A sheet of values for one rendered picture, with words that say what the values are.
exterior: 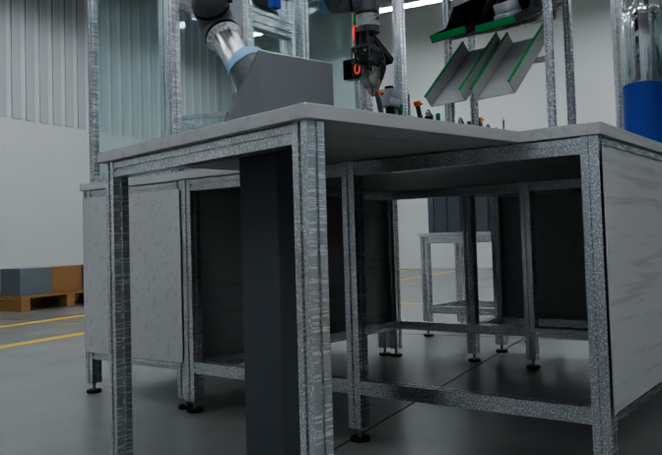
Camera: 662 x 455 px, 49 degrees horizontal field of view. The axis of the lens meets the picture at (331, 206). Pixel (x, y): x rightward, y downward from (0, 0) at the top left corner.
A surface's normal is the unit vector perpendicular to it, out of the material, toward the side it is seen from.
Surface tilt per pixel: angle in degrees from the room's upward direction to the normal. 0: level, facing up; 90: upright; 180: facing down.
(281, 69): 90
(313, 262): 90
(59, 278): 90
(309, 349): 90
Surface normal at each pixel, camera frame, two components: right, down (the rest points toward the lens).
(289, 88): 0.67, -0.05
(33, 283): 0.89, -0.04
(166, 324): -0.61, -0.02
